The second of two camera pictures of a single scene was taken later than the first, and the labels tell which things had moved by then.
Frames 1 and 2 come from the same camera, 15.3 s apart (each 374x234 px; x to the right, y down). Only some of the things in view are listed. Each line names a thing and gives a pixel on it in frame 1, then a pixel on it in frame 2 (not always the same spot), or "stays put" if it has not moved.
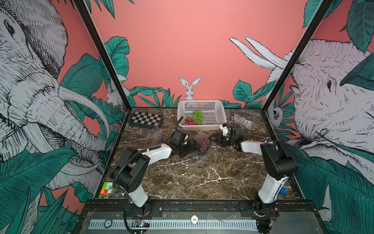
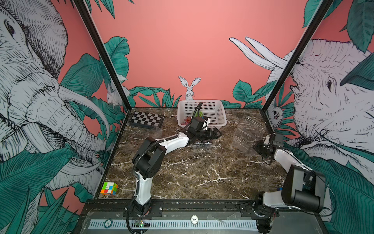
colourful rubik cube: (107, 188) stays put
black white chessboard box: (147, 120) stays put
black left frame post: (91, 28) stays put
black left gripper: (191, 149) to (210, 136)
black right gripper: (219, 136) to (257, 146)
